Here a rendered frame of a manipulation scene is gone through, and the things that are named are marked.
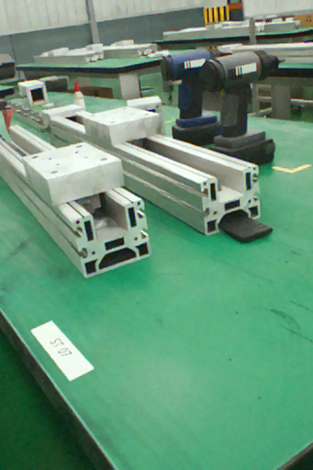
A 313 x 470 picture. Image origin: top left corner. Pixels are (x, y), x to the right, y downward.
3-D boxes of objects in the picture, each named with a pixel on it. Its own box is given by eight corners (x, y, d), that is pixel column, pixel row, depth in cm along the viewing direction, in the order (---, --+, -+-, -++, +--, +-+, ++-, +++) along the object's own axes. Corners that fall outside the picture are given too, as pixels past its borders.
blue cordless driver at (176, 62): (168, 145, 123) (157, 55, 114) (240, 130, 127) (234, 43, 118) (177, 151, 116) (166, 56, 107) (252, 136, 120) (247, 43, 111)
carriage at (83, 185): (30, 195, 81) (21, 157, 78) (92, 179, 85) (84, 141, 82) (57, 224, 67) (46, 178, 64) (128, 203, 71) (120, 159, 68)
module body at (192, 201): (56, 147, 138) (50, 117, 134) (89, 139, 141) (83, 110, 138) (206, 236, 71) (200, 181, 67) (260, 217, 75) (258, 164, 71)
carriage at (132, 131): (87, 146, 108) (82, 116, 106) (131, 135, 112) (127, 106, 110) (114, 159, 95) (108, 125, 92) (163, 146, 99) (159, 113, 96)
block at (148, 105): (123, 134, 141) (118, 102, 137) (162, 128, 142) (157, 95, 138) (125, 142, 132) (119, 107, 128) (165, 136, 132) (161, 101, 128)
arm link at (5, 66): (-32, 36, 128) (-15, 57, 126) (6, 31, 136) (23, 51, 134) (-35, 72, 137) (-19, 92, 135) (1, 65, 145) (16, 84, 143)
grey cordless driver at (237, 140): (204, 171, 99) (193, 60, 90) (273, 148, 108) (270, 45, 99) (228, 178, 93) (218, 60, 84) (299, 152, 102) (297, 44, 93)
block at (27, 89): (20, 106, 227) (16, 85, 223) (43, 101, 232) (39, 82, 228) (25, 108, 219) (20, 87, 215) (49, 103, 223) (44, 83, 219)
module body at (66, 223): (-10, 163, 131) (-19, 132, 127) (26, 154, 134) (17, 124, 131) (84, 278, 64) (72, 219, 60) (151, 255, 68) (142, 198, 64)
